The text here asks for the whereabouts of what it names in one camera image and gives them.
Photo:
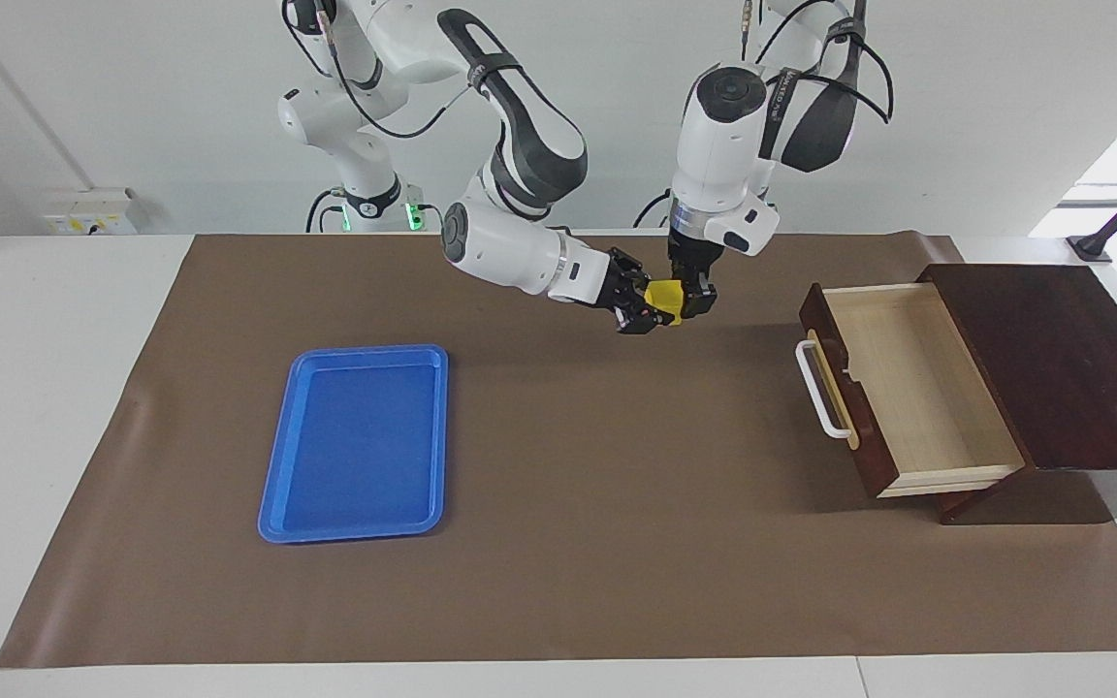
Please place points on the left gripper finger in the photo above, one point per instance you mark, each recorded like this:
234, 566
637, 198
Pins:
700, 296

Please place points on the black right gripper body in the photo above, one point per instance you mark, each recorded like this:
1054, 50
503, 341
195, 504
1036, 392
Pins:
619, 281

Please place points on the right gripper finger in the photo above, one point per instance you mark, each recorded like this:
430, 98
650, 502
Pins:
638, 318
636, 273

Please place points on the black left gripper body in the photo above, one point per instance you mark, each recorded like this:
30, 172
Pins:
694, 257

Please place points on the yellow cube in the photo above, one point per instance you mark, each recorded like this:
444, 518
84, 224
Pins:
665, 299

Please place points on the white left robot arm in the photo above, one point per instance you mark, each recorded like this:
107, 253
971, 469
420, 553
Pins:
723, 145

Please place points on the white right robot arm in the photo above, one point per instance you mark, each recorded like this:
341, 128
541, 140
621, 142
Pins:
510, 252

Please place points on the brown table mat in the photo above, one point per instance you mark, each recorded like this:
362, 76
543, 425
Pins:
617, 485

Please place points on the blue plastic tray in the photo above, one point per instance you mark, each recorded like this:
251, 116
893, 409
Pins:
355, 446

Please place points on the dark brown wooden cabinet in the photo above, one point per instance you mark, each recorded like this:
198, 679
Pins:
1082, 388

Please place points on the white wall socket box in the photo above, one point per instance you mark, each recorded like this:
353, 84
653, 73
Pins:
88, 213

